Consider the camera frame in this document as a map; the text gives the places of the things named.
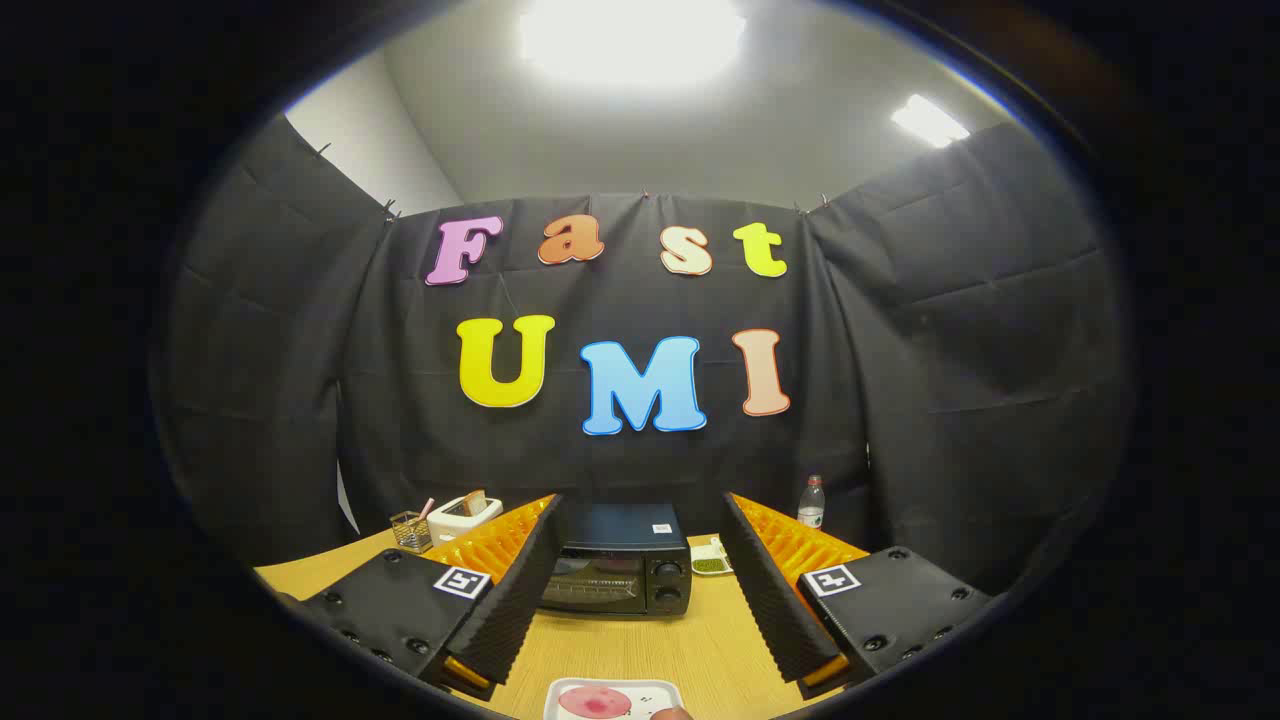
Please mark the toasted bread slice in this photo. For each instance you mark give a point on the toasted bread slice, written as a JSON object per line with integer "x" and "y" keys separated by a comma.
{"x": 476, "y": 502}

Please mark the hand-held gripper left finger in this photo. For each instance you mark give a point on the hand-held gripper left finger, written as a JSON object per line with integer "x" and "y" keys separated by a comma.
{"x": 520, "y": 600}

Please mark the red label water bottle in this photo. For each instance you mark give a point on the red label water bottle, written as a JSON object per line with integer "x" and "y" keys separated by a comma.
{"x": 811, "y": 510}

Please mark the large ceiling light panel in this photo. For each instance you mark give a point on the large ceiling light panel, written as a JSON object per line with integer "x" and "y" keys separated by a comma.
{"x": 630, "y": 40}

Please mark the white divided bean dish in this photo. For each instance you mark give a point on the white divided bean dish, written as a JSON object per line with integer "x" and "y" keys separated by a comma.
{"x": 710, "y": 566}

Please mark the white pop-up toaster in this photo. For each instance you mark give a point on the white pop-up toaster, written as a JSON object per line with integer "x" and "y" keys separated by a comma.
{"x": 455, "y": 522}

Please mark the white rectangular plate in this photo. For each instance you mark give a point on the white rectangular plate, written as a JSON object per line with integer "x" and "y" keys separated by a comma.
{"x": 655, "y": 692}

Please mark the small ceiling light panel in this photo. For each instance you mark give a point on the small ceiling light panel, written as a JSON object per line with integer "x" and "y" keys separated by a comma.
{"x": 928, "y": 120}

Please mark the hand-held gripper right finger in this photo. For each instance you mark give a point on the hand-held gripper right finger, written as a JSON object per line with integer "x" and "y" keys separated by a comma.
{"x": 770, "y": 600}

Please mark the pink ham slice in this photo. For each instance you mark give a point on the pink ham slice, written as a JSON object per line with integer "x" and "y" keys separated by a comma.
{"x": 595, "y": 702}

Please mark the black toaster oven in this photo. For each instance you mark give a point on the black toaster oven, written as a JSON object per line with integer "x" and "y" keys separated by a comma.
{"x": 625, "y": 530}

